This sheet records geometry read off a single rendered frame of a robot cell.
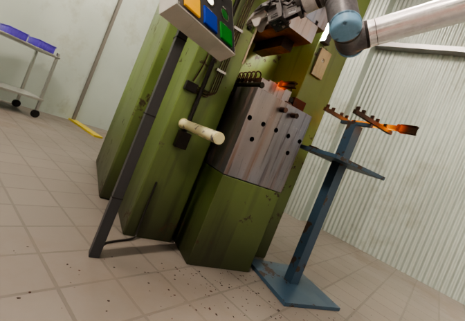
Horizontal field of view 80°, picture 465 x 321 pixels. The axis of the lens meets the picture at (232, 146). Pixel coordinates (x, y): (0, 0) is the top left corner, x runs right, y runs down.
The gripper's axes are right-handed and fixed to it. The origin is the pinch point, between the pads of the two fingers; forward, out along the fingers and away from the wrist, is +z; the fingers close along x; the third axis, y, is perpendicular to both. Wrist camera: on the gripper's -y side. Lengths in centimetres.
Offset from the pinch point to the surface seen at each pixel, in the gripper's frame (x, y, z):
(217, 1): -4.7, -11.6, 11.0
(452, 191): 305, 48, -74
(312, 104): 85, 2, 4
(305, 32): 48, -22, -8
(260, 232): 61, 77, 34
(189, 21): -18.8, 6.4, 12.9
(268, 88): 40.4, 6.6, 12.5
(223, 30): -2.3, 0.5, 10.2
